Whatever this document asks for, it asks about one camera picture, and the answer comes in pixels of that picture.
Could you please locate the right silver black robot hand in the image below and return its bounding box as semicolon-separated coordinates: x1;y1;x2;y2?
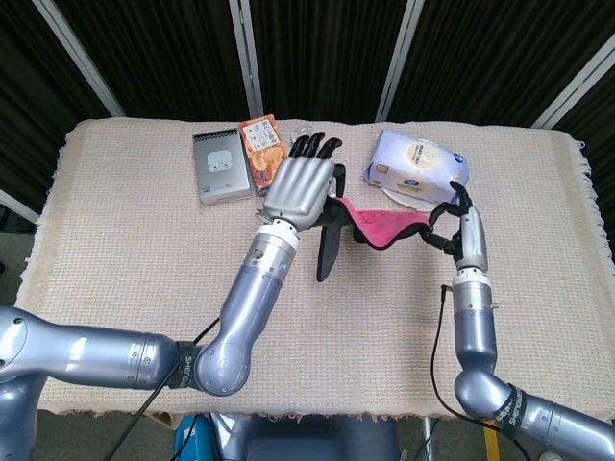
416;181;489;275

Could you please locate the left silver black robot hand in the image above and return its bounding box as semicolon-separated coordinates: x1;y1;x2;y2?
261;132;348;231

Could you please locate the pink and black cloth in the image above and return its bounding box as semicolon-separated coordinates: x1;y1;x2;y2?
315;194;433;283

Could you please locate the orange snack box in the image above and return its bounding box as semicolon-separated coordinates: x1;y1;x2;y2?
237;113;295;197

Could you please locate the clear plastic water bottle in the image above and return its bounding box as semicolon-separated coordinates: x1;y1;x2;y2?
289;122;314;145

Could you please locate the silver earbuds box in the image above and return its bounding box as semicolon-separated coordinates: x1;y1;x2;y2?
191;130;255;206

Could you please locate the pale purple tissue pack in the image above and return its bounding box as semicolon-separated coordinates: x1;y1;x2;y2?
362;128;471;211

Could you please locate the beige woven tablecloth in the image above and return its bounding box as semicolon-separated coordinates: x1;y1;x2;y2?
0;117;615;426

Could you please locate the blue-grey robot torso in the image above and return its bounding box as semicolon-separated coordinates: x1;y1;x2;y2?
209;412;400;461

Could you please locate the bright blue plastic part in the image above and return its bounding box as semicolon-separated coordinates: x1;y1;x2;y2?
172;413;215;461

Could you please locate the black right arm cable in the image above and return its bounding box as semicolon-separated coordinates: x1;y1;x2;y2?
430;283;529;461

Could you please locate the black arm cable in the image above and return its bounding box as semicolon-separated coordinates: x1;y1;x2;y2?
111;316;220;461
430;283;529;461

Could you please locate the white metal frame post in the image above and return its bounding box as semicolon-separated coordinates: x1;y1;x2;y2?
32;0;125;118
0;188;40;225
228;0;264;116
530;40;615;130
375;0;427;122

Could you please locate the black printed cable strap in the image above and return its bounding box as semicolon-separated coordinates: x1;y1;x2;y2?
170;340;198;390
494;383;528;441

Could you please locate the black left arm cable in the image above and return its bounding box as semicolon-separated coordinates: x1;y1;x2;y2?
111;316;220;461

